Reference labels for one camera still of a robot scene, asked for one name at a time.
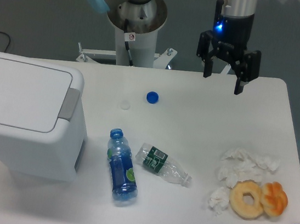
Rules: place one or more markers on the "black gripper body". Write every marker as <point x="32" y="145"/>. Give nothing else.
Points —
<point x="230" y="38"/>

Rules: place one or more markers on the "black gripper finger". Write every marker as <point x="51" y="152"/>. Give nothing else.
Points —
<point x="247" y="69"/>
<point x="208" y="48"/>

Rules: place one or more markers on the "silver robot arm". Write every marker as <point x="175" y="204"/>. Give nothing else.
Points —
<point x="137" y="23"/>

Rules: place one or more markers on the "white plastic trash can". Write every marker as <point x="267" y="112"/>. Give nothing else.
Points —
<point x="42" y="122"/>

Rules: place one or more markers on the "blue bottle cap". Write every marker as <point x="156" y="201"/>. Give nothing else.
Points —
<point x="152" y="97"/>

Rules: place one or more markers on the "large crumpled white tissue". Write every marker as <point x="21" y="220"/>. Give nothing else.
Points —
<point x="239" y="165"/>

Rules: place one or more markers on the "white bottle cap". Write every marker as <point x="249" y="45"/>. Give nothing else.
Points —
<point x="125" y="105"/>

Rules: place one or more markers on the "crushed clear plastic bottle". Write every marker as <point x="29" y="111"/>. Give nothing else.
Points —
<point x="161" y="164"/>

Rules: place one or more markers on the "orange glazed twisted bun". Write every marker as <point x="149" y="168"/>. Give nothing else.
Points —
<point x="273" y="199"/>

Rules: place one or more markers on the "small crumpled white tissue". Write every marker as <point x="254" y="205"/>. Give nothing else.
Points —
<point x="219" y="200"/>

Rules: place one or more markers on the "blue plastic bottle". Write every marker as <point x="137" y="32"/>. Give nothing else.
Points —
<point x="119" y="154"/>

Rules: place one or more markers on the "white metal base frame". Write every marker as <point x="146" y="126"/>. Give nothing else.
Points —
<point x="161" y="61"/>

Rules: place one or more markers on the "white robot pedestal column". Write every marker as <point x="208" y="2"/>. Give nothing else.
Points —
<point x="135" y="49"/>

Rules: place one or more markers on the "plain ring donut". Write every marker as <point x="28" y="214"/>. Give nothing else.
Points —
<point x="245" y="200"/>

